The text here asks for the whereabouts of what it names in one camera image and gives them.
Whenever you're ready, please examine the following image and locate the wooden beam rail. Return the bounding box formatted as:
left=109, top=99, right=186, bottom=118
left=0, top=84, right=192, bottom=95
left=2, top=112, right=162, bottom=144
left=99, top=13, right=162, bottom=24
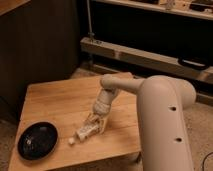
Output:
left=80, top=37, right=213, bottom=84

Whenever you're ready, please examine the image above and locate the white plastic bottle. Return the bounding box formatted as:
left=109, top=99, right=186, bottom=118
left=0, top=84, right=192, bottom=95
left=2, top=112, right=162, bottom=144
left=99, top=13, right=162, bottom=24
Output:
left=68, top=126, right=99, bottom=145

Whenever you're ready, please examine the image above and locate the black ceramic bowl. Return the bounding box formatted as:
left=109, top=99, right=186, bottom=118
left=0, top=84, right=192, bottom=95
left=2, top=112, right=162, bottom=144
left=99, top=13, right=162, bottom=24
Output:
left=17, top=122, right=58, bottom=160

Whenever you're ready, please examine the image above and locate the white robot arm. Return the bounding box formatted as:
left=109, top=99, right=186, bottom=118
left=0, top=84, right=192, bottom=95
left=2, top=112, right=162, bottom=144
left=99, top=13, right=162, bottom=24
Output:
left=86, top=74, right=196, bottom=171

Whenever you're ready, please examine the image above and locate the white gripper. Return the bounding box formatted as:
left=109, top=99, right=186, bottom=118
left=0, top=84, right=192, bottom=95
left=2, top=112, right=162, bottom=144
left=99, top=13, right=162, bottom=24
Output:
left=83, top=89, right=119, bottom=134

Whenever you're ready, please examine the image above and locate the metal vertical pole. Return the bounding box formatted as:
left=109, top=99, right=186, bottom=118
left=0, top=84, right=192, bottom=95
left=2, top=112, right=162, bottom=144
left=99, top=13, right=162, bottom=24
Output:
left=86, top=0, right=94, bottom=42

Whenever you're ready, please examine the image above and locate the wooden shelf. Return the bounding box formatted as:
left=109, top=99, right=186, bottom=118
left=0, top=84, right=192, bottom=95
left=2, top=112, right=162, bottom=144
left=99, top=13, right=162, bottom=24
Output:
left=93, top=0, right=213, bottom=21

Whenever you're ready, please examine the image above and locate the black handle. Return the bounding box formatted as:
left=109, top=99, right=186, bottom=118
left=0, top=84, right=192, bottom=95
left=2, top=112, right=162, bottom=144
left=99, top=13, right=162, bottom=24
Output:
left=177, top=58, right=210, bottom=70

